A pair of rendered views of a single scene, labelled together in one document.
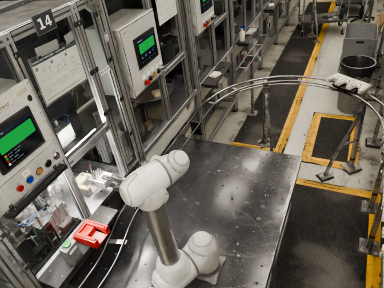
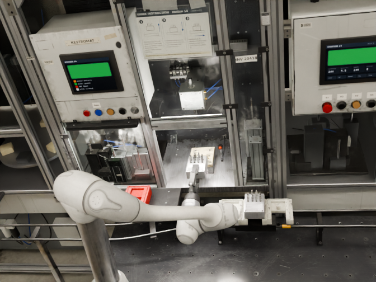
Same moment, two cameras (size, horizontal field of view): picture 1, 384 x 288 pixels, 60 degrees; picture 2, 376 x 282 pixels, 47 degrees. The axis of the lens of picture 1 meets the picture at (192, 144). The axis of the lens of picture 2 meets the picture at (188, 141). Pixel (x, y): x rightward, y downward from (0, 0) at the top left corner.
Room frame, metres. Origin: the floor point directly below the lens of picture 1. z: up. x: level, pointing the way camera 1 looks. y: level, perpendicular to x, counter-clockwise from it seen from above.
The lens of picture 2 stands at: (1.12, -1.06, 2.46)
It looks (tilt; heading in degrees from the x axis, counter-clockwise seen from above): 36 degrees down; 75
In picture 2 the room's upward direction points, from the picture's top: 11 degrees counter-clockwise
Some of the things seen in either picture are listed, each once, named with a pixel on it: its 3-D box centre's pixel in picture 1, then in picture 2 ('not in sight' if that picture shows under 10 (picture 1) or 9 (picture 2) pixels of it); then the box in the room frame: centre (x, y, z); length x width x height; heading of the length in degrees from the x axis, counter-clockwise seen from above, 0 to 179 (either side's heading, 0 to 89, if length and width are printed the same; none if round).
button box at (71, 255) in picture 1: (69, 251); not in sight; (1.13, 0.72, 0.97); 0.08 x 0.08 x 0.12; 61
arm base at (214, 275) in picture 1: (207, 261); not in sight; (1.13, 0.01, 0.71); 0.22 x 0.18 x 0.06; 151
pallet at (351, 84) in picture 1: (347, 85); not in sight; (2.61, -1.47, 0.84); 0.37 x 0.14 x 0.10; 29
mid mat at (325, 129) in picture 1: (332, 138); not in sight; (2.91, -1.58, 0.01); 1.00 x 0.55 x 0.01; 151
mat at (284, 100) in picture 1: (301, 49); not in sight; (5.44, -2.12, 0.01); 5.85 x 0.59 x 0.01; 151
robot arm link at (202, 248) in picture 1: (202, 250); not in sight; (1.10, 0.03, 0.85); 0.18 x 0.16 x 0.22; 124
